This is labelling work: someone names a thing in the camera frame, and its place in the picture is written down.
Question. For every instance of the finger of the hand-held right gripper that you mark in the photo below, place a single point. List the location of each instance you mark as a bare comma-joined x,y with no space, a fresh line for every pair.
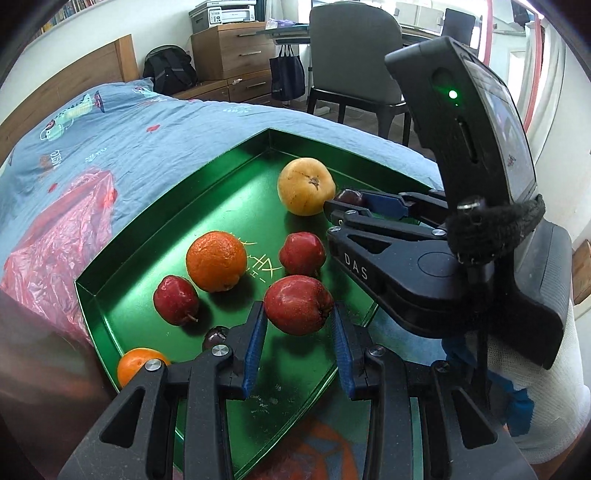
351,210
383,203

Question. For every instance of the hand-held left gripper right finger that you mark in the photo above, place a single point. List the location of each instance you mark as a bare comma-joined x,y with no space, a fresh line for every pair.
344,355

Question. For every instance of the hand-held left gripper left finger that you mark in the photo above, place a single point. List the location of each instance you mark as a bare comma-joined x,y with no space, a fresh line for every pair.
254,355

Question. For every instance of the dark plum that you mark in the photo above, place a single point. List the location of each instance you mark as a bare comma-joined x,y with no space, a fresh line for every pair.
348,197
214,338

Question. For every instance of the small red fruit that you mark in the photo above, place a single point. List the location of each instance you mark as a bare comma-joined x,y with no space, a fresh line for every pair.
302,254

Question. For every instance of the large red apple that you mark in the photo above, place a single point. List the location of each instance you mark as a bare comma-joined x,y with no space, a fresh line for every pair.
298,307

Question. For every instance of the red apple with stem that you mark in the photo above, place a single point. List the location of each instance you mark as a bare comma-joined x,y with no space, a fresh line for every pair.
176,300

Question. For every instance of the bumpy orange mandarin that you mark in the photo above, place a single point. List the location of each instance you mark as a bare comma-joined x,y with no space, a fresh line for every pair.
216,261

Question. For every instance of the green metal tray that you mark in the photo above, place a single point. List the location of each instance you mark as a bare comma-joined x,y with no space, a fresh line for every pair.
240,203

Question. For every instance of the smooth orange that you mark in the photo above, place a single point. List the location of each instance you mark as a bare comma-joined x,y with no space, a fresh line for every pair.
136,367

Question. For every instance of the person's right hand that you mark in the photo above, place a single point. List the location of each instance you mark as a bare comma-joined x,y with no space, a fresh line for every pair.
549,415

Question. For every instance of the yellow pear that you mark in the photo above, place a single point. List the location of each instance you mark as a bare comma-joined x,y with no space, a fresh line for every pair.
306,186

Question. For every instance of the pink hoop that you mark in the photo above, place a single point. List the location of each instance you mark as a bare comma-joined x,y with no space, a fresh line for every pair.
535,83

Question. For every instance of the orange and blue patterned cloth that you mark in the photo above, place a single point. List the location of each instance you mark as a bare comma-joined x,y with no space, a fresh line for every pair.
323,447

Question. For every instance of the black monitor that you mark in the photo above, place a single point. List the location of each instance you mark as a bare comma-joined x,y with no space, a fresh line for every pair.
458,25

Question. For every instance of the black tote bag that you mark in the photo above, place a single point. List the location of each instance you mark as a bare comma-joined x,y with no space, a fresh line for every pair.
287,76

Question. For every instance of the grey chair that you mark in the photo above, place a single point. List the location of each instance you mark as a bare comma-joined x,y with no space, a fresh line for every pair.
355,55

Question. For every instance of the blue printed bedsheet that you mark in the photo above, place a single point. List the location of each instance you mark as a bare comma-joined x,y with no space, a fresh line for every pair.
184,129

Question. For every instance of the desk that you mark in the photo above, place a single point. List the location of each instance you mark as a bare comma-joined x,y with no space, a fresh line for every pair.
295,31

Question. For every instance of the wooden drawer cabinet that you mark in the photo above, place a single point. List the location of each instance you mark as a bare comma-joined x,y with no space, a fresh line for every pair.
240,50

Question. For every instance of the pink plastic sheet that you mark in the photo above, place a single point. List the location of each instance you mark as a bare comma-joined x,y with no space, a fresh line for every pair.
55,249

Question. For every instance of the black backpack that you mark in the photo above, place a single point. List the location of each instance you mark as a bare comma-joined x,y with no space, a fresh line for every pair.
171,69

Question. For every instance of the grey printer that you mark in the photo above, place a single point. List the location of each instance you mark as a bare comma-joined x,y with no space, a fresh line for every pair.
224,13

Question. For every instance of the wooden headboard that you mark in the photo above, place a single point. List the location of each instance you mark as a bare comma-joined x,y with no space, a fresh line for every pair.
69,74

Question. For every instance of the bookshelf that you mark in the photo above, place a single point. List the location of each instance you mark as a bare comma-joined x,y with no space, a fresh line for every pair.
69,10

